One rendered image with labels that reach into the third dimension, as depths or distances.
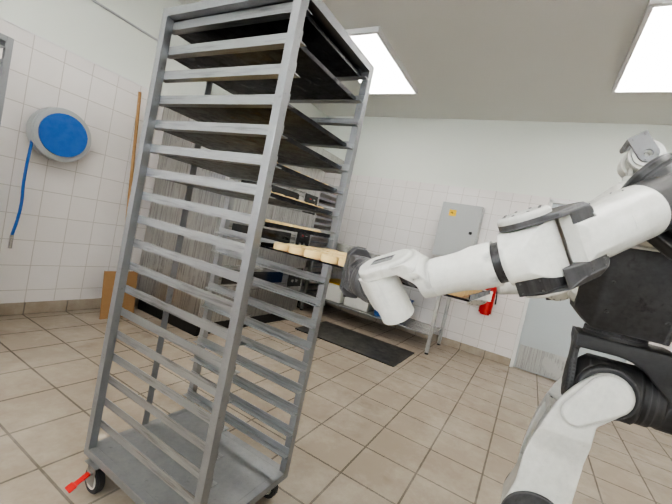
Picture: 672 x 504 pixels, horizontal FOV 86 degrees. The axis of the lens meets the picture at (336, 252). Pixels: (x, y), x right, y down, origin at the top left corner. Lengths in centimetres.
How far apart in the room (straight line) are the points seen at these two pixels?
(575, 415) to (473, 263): 49
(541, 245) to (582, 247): 5
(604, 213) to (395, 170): 487
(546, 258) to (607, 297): 33
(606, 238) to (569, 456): 56
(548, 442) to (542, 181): 425
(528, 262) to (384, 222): 479
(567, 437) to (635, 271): 38
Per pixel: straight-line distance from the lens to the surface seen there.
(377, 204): 541
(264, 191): 105
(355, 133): 147
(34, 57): 368
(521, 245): 58
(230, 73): 133
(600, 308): 92
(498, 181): 507
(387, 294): 66
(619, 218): 65
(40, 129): 348
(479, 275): 59
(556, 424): 99
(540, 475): 106
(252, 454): 180
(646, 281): 92
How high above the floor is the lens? 116
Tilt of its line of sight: 3 degrees down
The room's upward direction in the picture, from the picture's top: 12 degrees clockwise
